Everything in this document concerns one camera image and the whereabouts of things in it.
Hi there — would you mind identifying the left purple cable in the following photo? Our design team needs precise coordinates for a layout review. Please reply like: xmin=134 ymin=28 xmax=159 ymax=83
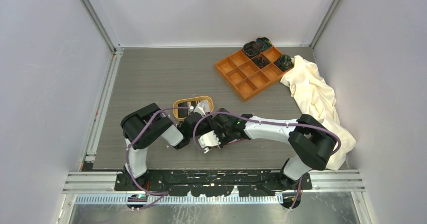
xmin=124 ymin=106 xmax=191 ymax=210

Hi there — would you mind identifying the oval wooden card tray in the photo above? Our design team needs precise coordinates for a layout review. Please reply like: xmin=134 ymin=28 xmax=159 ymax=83
xmin=173 ymin=96 xmax=214 ymax=121

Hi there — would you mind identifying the orange compartment tray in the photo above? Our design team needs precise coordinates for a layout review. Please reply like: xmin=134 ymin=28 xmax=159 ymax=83
xmin=215 ymin=46 xmax=294 ymax=102

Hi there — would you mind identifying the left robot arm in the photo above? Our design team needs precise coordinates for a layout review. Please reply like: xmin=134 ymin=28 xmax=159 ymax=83
xmin=120 ymin=101 xmax=209 ymax=190

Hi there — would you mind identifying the purple cable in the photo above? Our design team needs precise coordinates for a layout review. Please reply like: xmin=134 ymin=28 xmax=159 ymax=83
xmin=192 ymin=111 xmax=342 ymax=210
xmin=124 ymin=106 xmax=191 ymax=210

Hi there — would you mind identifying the dark rolled sock in tray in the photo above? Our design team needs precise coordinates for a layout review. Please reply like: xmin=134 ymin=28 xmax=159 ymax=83
xmin=252 ymin=55 xmax=270 ymax=68

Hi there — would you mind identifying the red card holder wallet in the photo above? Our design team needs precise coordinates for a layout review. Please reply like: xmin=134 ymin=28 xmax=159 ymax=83
xmin=218 ymin=138 xmax=244 ymax=148

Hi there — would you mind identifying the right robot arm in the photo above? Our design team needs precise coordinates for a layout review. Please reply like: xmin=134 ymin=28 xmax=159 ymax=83
xmin=198 ymin=111 xmax=341 ymax=189

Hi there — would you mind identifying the cream cloth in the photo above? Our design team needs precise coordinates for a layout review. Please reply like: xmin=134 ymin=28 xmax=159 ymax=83
xmin=280 ymin=55 xmax=356 ymax=170

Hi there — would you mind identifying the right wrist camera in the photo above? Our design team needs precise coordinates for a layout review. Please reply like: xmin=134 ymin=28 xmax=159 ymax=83
xmin=198 ymin=130 xmax=221 ymax=154

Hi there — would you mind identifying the dark green rolled sock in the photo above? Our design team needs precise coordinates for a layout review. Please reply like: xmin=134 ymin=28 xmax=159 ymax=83
xmin=256 ymin=37 xmax=272 ymax=52

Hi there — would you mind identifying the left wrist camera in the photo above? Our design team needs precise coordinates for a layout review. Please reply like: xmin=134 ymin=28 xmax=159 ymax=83
xmin=188 ymin=101 xmax=210 ymax=116

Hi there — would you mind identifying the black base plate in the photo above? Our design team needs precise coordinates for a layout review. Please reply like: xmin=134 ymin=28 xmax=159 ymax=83
xmin=115 ymin=169 xmax=313 ymax=197

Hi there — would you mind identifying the black card in tray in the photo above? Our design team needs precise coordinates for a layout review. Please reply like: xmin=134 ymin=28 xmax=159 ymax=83
xmin=177 ymin=102 xmax=189 ymax=118

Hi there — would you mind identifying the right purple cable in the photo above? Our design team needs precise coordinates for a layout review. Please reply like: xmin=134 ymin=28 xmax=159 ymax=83
xmin=192 ymin=111 xmax=342 ymax=210

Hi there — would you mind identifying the dark camouflage rolled sock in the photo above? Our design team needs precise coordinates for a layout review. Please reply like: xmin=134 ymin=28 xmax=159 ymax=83
xmin=273 ymin=54 xmax=294 ymax=72

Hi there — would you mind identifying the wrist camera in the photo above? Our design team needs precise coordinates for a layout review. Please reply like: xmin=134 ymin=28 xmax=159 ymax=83
xmin=198 ymin=130 xmax=221 ymax=154
xmin=188 ymin=101 xmax=210 ymax=116

